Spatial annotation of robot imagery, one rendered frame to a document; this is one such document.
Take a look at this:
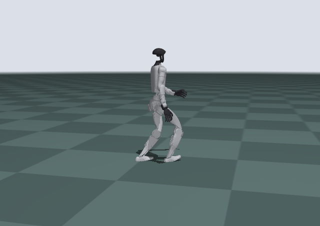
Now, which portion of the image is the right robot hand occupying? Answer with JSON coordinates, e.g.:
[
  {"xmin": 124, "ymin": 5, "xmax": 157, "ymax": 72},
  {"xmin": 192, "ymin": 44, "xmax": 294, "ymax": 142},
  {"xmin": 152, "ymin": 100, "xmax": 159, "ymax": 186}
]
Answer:
[{"xmin": 161, "ymin": 104, "xmax": 173, "ymax": 122}]

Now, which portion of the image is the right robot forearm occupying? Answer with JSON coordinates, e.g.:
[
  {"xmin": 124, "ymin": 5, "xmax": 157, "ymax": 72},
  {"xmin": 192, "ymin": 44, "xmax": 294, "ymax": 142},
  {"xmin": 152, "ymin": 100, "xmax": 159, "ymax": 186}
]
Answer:
[{"xmin": 158, "ymin": 85, "xmax": 167, "ymax": 108}]

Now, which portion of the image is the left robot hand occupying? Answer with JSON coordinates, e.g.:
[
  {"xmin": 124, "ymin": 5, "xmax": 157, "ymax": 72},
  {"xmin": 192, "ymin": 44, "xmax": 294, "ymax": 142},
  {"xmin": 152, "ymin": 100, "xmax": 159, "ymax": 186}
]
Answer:
[{"xmin": 171, "ymin": 89, "xmax": 187, "ymax": 98}]

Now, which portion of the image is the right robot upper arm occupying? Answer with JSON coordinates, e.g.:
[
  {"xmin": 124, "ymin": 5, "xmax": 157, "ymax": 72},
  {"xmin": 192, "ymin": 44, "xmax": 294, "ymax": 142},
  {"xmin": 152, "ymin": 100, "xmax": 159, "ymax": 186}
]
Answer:
[{"xmin": 157, "ymin": 66, "xmax": 167, "ymax": 91}]

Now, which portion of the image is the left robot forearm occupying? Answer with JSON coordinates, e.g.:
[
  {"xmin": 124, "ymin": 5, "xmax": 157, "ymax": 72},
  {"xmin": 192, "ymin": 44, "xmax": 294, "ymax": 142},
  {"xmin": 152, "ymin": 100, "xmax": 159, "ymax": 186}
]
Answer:
[{"xmin": 165, "ymin": 87, "xmax": 175, "ymax": 96}]

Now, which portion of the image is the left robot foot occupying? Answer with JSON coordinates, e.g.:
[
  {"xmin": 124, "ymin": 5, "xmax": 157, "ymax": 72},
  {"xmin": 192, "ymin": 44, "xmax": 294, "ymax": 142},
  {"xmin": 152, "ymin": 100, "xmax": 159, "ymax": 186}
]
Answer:
[{"xmin": 135, "ymin": 155, "xmax": 154, "ymax": 162}]

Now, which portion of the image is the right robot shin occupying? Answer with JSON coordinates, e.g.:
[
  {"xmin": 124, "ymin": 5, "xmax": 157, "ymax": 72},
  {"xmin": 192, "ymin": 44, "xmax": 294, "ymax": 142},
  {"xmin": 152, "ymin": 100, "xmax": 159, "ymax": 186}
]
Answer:
[{"xmin": 166, "ymin": 128, "xmax": 184, "ymax": 159}]

